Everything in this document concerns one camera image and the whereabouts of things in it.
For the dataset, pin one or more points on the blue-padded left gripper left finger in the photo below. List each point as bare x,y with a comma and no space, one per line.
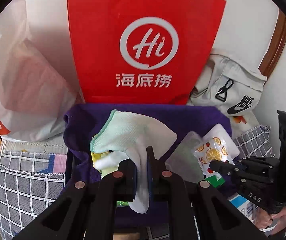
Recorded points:
127,184

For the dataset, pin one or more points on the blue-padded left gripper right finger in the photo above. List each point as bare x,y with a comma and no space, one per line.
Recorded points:
157,184

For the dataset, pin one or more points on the white mesh drawstring pouch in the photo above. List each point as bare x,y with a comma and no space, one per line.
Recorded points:
183,162

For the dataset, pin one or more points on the green wet wipe packet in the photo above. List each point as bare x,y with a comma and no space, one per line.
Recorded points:
214,181

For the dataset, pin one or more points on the orange-print wipe packet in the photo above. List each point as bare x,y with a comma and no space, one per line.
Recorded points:
212,149

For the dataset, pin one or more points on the light green snack pouch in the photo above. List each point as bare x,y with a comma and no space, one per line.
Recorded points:
107,171

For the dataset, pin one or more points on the person's right hand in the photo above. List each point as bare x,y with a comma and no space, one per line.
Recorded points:
263,220

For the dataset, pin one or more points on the blue tissue pack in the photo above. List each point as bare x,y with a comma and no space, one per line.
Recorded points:
247,208

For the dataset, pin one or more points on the yellow Adidas pouch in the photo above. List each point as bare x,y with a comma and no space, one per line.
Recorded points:
97,156

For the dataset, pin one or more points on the purple towel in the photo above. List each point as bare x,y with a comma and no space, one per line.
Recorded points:
84,121

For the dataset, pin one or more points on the white sponge block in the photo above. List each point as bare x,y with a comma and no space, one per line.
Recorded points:
219,132

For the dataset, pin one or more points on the grey checked bedsheet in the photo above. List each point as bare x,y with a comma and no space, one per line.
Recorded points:
32,176

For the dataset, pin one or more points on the white Nike bag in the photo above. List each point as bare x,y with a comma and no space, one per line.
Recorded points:
233,88

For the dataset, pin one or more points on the red Haidilao paper bag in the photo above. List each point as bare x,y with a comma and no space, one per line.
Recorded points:
141,51

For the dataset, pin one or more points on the white Miniso plastic bag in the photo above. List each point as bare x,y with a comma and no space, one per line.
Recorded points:
34,97

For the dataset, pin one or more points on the wooden door frame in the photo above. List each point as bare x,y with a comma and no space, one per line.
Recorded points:
276,46

